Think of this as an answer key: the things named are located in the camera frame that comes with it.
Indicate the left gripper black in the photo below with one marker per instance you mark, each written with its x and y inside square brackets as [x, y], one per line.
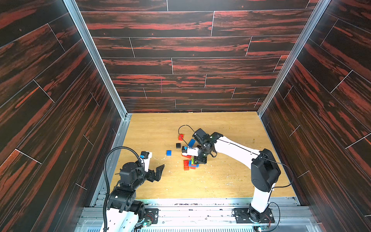
[157, 173]

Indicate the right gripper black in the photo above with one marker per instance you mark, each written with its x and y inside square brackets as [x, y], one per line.
[203, 151]

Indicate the blue long lego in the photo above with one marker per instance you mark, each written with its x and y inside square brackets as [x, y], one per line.
[190, 165]
[191, 143]

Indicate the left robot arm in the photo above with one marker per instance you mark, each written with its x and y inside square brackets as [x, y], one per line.
[122, 212]

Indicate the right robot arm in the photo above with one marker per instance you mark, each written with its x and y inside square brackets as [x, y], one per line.
[265, 171]

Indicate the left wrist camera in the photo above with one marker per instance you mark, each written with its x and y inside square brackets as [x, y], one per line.
[143, 156]

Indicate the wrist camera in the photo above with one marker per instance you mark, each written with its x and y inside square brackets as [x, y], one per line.
[143, 156]
[187, 151]

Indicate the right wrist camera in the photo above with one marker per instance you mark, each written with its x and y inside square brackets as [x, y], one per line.
[187, 151]

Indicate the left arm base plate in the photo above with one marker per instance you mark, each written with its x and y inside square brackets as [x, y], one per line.
[149, 216]

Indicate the aluminium front rail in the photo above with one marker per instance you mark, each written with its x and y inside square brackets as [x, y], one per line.
[214, 215]

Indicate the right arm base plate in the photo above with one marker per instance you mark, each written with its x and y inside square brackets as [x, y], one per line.
[250, 215]

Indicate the left aluminium corner post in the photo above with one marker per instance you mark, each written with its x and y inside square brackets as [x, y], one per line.
[83, 30]

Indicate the aluminium corner post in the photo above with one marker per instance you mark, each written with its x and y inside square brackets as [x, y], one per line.
[302, 39]
[83, 30]

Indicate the right aluminium corner post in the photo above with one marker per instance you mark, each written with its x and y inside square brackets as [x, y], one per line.
[302, 39]

